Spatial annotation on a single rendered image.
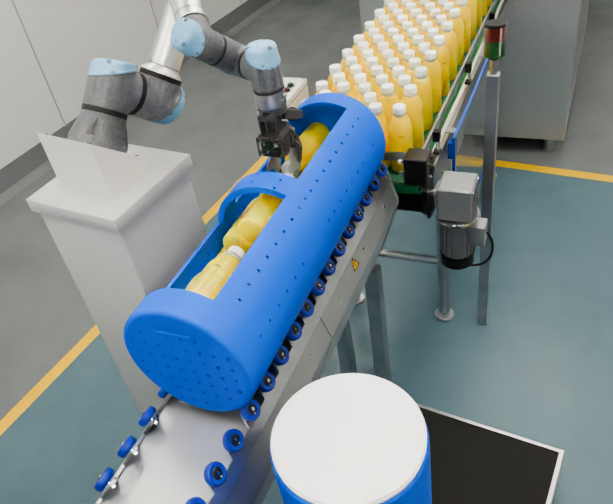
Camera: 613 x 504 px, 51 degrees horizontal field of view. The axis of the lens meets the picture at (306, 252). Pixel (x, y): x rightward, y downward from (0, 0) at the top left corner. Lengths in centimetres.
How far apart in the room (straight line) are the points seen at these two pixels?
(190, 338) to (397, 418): 40
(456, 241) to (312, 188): 78
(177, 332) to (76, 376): 180
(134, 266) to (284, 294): 56
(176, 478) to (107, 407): 149
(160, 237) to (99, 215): 20
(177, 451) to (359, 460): 40
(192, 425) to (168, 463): 9
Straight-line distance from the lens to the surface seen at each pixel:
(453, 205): 204
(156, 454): 138
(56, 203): 179
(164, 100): 182
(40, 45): 464
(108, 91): 173
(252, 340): 120
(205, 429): 138
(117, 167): 171
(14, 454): 285
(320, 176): 150
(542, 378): 261
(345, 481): 113
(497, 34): 206
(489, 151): 225
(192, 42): 150
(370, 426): 118
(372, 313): 221
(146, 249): 175
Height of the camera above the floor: 200
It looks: 39 degrees down
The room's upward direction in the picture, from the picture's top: 11 degrees counter-clockwise
